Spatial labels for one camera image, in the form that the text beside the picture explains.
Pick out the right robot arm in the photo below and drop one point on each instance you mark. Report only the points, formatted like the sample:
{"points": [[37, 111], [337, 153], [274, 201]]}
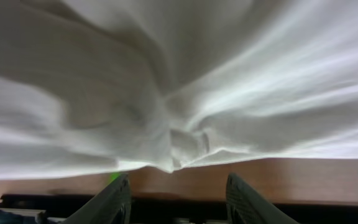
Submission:
{"points": [[56, 209]]}

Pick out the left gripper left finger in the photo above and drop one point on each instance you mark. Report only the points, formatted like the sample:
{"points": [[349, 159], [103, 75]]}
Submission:
{"points": [[111, 206]]}

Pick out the white t-shirt green print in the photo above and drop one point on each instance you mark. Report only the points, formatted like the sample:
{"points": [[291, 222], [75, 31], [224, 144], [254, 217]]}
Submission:
{"points": [[91, 87]]}

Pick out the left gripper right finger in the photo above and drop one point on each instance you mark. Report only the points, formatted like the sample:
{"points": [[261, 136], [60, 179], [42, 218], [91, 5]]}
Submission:
{"points": [[246, 206]]}

